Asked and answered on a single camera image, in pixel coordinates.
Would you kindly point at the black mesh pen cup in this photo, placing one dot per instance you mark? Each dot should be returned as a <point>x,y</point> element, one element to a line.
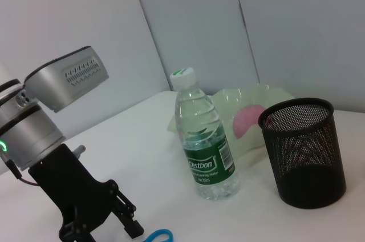
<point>305,165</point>

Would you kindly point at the pink peach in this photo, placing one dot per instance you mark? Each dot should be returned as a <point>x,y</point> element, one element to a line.
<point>245,120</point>

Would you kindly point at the translucent green fruit plate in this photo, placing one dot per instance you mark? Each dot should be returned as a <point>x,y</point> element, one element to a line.
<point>251,96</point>

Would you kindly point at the blue capped scissors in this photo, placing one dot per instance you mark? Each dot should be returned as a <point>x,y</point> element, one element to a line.
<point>159,229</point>

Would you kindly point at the clear green-label water bottle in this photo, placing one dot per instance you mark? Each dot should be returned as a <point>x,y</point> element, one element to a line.
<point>205,150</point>

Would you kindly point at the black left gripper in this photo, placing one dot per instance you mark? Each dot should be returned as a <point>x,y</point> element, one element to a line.
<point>74,187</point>

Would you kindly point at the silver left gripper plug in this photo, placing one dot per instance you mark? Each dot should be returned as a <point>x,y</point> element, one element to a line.
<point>80,150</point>

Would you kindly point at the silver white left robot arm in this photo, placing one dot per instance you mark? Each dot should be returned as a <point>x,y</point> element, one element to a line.
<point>25,128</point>

